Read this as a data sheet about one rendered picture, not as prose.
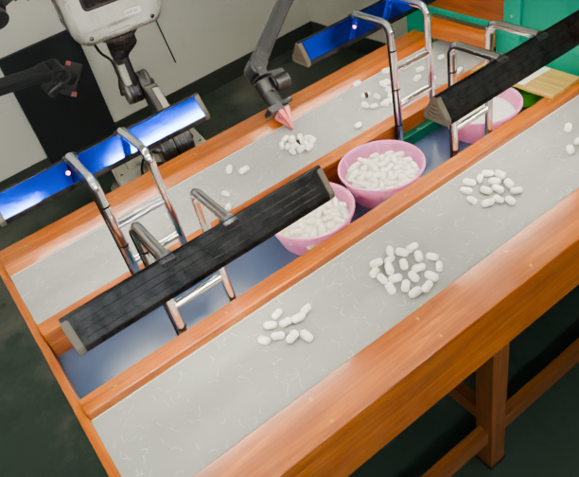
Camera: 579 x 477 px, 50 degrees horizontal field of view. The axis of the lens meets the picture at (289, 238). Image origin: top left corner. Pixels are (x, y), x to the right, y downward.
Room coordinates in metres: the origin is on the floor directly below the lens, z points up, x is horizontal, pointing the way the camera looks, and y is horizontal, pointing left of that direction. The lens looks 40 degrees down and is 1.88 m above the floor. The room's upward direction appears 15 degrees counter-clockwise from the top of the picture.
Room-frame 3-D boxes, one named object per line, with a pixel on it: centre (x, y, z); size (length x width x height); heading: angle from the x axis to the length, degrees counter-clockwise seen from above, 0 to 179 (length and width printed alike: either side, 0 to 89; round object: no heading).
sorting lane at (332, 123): (1.79, -0.03, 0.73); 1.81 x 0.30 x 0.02; 117
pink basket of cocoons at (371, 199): (1.56, -0.33, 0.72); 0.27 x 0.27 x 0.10
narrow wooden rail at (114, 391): (1.34, -0.25, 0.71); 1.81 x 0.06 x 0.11; 117
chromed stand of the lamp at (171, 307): (1.07, 0.21, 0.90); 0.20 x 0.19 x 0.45; 117
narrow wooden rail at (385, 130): (1.63, -0.11, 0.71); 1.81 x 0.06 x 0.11; 117
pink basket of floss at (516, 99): (1.76, -0.72, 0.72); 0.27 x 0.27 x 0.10
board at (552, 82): (1.86, -0.92, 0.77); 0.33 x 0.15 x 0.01; 27
